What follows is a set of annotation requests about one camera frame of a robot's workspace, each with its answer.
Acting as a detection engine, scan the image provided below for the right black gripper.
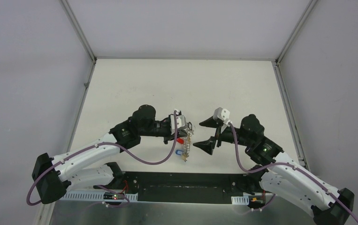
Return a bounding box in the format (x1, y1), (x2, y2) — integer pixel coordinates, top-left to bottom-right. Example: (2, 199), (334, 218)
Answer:
(192, 116), (252, 155)

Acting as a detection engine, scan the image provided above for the red capped key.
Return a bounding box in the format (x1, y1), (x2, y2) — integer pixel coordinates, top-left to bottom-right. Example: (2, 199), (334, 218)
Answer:
(176, 138), (186, 146)

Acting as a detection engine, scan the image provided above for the metal disc with keyrings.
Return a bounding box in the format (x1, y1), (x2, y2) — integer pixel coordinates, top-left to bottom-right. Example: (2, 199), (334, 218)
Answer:
(183, 122), (194, 158)

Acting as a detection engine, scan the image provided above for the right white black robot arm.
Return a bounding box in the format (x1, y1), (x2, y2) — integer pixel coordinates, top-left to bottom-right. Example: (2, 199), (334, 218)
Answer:
(193, 113), (355, 225)

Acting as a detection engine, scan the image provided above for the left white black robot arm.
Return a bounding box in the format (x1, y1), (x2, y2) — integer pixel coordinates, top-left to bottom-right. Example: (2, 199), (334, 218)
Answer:
(26, 105), (189, 206)

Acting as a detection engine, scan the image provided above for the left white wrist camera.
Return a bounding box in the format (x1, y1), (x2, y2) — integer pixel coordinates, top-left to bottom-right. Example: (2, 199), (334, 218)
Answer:
(169, 111), (187, 134)

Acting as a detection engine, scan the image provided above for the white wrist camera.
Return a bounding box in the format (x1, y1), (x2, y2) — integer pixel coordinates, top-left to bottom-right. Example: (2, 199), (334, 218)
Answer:
(169, 111), (187, 134)
(213, 107), (231, 125)

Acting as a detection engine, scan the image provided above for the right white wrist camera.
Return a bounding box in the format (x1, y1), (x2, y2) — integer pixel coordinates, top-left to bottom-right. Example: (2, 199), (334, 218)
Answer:
(213, 107), (231, 125)

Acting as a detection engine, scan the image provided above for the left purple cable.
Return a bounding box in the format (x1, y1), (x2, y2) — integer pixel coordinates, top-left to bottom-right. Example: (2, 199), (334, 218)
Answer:
(26, 110), (179, 208)

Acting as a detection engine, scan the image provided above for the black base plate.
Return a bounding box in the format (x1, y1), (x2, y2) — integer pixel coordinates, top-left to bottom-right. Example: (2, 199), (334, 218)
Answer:
(106, 172), (263, 204)

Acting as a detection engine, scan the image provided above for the right white cable duct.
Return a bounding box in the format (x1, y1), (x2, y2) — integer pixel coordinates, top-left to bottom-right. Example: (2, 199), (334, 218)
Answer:
(231, 195), (250, 205)

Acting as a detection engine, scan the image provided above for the white cable duct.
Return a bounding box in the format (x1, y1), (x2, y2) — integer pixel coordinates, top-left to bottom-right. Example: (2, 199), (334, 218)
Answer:
(60, 190), (127, 202)
(231, 195), (250, 205)

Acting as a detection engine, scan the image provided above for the left white cable duct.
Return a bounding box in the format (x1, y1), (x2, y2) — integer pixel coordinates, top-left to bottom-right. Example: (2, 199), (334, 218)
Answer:
(60, 190), (127, 202)

